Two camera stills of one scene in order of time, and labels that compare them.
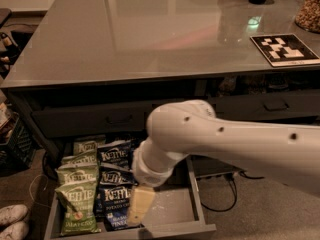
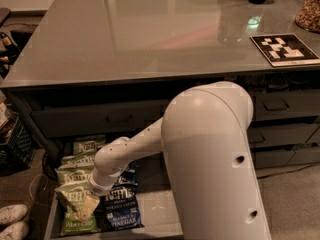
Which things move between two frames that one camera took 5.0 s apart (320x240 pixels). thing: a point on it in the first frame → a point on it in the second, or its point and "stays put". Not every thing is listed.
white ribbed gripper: [149, 175] → [94, 187]
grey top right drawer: [267, 105] stays put
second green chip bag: [70, 175] stays put
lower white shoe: [15, 231] stays put
